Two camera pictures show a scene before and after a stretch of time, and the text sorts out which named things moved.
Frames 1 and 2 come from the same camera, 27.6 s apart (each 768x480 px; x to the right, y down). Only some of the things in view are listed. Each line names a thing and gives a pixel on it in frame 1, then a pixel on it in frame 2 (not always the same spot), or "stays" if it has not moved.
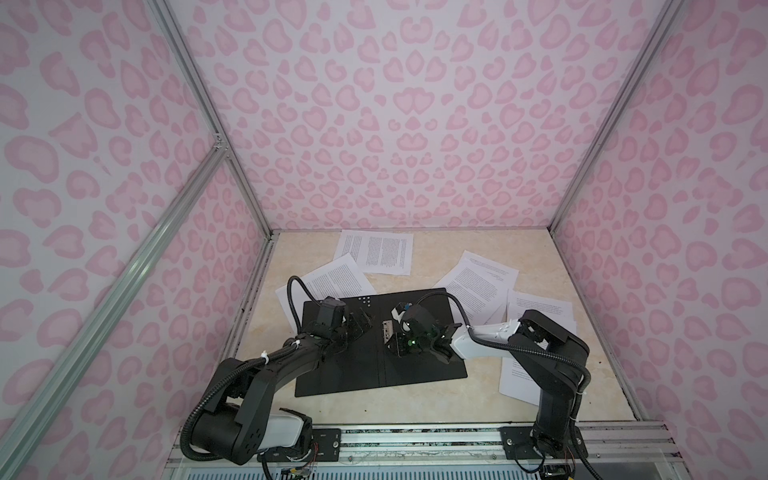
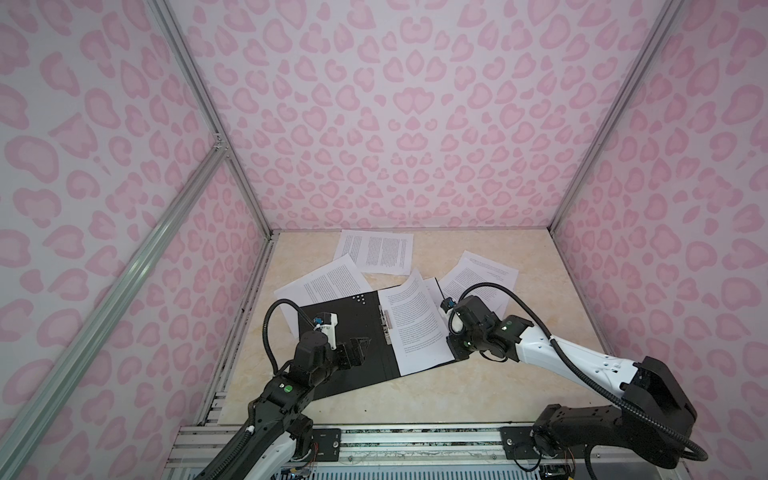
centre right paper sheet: [486, 272] stays
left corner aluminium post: [190, 69] stays
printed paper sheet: [481, 287] to [417, 330]
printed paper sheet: [341, 278] stays
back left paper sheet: [377, 252] stays
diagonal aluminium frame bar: [110, 295] stays
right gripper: [396, 342] to [456, 352]
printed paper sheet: [516, 382] to [435, 292]
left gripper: [356, 328] to [358, 355]
